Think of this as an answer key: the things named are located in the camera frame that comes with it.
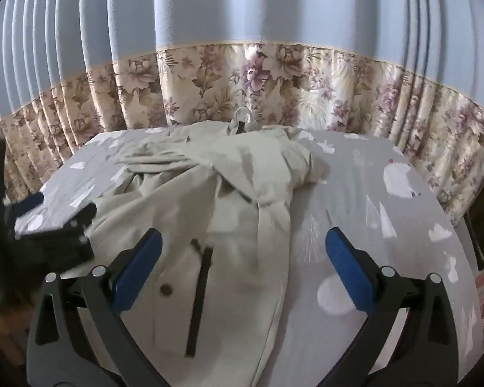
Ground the beige trench coat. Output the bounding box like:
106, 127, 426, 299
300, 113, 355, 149
90, 122, 323, 386

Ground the white clothes hanger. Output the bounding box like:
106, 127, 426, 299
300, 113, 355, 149
230, 107, 255, 134

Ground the grey patterned bed sheet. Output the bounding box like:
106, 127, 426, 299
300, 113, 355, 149
22, 122, 483, 386

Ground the blue floral curtain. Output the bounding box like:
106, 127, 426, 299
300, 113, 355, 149
0, 0, 484, 221

